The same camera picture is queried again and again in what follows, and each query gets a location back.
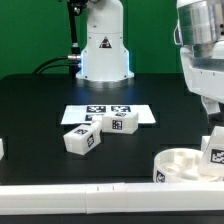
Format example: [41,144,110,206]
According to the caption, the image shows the white front fence bar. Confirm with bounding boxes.
[0,182,224,215]

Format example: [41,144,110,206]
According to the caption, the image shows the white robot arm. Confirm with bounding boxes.
[76,0,224,115]

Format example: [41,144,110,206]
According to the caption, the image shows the white marker sheet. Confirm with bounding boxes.
[61,105,156,125]

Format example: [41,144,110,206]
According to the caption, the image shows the white right fence bar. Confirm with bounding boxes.
[201,136,210,152]

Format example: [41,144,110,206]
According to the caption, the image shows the black cables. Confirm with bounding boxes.
[32,56,83,76]

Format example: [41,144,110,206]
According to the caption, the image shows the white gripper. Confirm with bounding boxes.
[180,44,224,115]

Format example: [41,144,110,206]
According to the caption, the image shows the white fence bar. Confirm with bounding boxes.
[201,136,210,152]
[0,182,224,215]

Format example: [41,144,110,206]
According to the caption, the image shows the white round stool seat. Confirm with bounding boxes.
[153,148,222,183]

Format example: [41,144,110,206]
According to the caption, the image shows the white left fence piece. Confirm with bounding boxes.
[0,138,4,160]

